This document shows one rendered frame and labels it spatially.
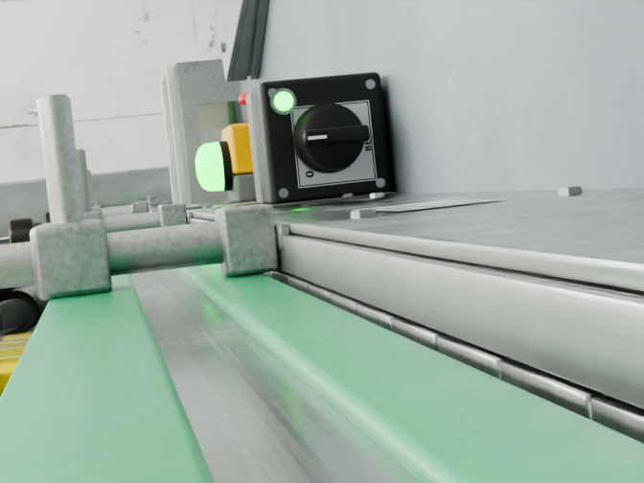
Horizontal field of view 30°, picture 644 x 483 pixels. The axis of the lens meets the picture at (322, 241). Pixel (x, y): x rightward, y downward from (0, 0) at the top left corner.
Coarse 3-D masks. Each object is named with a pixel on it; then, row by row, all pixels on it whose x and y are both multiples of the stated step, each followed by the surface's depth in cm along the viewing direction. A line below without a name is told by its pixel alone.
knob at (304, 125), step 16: (304, 112) 76; (320, 112) 75; (336, 112) 75; (352, 112) 75; (304, 128) 75; (320, 128) 75; (336, 128) 74; (352, 128) 74; (368, 128) 74; (304, 144) 74; (320, 144) 74; (336, 144) 75; (352, 144) 75; (304, 160) 76; (320, 160) 75; (336, 160) 75; (352, 160) 76
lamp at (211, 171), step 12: (204, 144) 107; (216, 144) 107; (204, 156) 106; (216, 156) 106; (228, 156) 106; (204, 168) 106; (216, 168) 106; (228, 168) 106; (204, 180) 106; (216, 180) 106; (228, 180) 106
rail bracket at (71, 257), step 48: (48, 96) 43; (48, 144) 43; (48, 192) 44; (48, 240) 43; (96, 240) 43; (144, 240) 44; (192, 240) 44; (240, 240) 44; (48, 288) 43; (96, 288) 43
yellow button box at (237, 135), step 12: (228, 132) 106; (240, 132) 105; (228, 144) 107; (240, 144) 105; (240, 156) 105; (240, 168) 105; (252, 168) 105; (240, 180) 105; (252, 180) 105; (228, 192) 111; (240, 192) 105; (252, 192) 105
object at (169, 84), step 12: (168, 72) 153; (168, 84) 153; (168, 96) 168; (168, 108) 169; (180, 108) 154; (168, 120) 169; (180, 120) 154; (168, 132) 169; (180, 132) 154; (168, 144) 169; (180, 144) 153; (168, 156) 169; (180, 156) 153; (180, 168) 153; (180, 180) 153; (180, 192) 153
